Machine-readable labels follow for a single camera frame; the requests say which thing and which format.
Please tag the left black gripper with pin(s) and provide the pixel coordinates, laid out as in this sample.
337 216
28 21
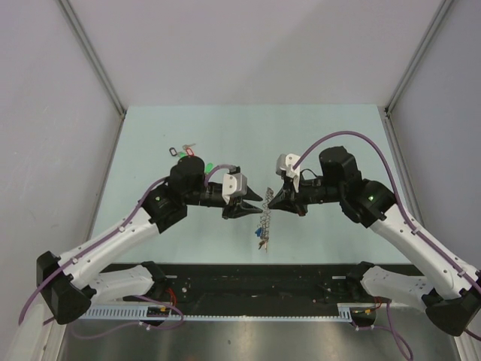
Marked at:
233 210

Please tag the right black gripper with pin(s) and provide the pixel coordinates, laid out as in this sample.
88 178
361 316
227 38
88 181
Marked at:
288 201

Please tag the metal disc keyring organiser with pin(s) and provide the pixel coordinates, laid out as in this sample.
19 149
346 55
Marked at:
265 220

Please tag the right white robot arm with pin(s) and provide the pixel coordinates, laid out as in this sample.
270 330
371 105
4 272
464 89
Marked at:
447 289

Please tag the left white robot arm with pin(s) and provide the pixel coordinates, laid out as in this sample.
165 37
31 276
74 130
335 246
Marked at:
74 281

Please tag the green tag key lower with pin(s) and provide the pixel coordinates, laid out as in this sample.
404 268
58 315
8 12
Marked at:
208 168

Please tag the red tag key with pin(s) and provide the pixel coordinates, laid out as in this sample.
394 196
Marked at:
188 149

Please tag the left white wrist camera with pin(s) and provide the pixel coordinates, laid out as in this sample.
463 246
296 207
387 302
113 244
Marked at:
233 186

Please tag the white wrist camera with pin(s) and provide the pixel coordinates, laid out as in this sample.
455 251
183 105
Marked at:
233 186
285 168

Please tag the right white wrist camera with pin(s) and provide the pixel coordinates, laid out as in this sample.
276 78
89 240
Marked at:
285 168

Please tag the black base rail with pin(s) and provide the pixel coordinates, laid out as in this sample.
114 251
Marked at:
324 283

